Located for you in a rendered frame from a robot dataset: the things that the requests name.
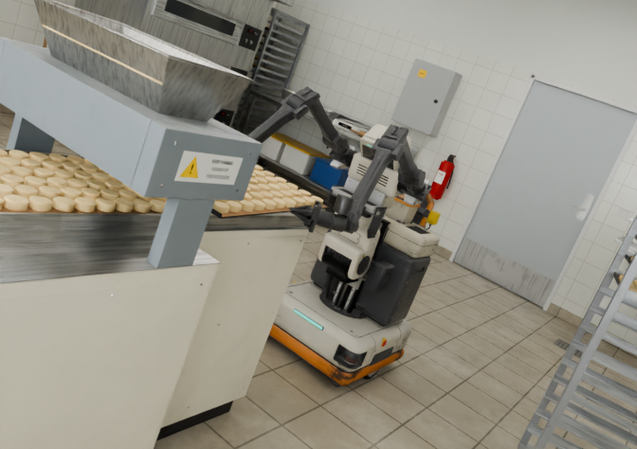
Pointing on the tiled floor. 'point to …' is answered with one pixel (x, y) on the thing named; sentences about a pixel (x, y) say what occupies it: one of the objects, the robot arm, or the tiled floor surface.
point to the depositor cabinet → (93, 342)
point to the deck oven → (191, 11)
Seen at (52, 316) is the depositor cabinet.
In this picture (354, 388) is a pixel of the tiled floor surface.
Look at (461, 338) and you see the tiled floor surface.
